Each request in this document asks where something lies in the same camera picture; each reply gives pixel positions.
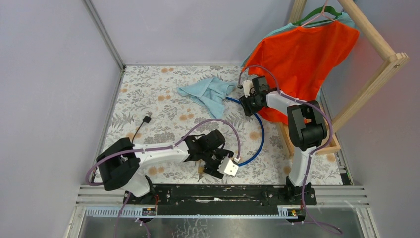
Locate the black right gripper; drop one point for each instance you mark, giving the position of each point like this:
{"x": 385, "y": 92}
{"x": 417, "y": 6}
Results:
{"x": 248, "y": 110}

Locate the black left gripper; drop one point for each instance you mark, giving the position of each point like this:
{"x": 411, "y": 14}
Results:
{"x": 213, "y": 171}

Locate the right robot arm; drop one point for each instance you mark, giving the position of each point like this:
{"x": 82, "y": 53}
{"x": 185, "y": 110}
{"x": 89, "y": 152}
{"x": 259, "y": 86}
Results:
{"x": 306, "y": 127}

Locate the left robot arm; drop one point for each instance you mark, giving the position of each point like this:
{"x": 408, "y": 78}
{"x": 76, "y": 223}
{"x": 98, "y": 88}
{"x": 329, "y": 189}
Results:
{"x": 120, "y": 164}

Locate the brass padlock with key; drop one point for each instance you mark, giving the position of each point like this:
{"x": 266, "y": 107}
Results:
{"x": 200, "y": 169}

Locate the light blue towel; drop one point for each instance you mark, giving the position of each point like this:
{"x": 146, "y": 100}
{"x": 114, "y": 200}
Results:
{"x": 209, "y": 93}

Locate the orange t-shirt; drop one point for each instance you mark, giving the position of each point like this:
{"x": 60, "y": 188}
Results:
{"x": 299, "y": 60}

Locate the pink clothes hanger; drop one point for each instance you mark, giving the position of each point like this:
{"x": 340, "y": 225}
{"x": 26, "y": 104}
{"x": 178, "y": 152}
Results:
{"x": 321, "y": 14}

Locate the green clothes hanger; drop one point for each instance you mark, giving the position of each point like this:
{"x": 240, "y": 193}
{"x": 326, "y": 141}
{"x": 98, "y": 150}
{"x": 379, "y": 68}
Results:
{"x": 329, "y": 8}

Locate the wooden clothes rack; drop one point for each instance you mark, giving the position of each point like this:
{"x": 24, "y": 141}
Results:
{"x": 392, "y": 63}

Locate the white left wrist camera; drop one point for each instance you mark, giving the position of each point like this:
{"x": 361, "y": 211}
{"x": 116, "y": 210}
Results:
{"x": 229, "y": 166}

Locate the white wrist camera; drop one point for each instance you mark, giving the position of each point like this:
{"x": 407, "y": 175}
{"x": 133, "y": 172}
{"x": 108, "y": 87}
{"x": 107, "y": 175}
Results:
{"x": 229, "y": 166}
{"x": 247, "y": 87}

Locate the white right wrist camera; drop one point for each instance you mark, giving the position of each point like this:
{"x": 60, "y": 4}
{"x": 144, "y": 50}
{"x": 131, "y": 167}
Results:
{"x": 247, "y": 87}

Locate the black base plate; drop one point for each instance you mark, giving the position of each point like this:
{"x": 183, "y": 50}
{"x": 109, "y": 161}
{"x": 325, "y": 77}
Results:
{"x": 255, "y": 195}

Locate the aluminium slotted rail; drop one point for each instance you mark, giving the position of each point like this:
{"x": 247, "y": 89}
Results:
{"x": 213, "y": 210}

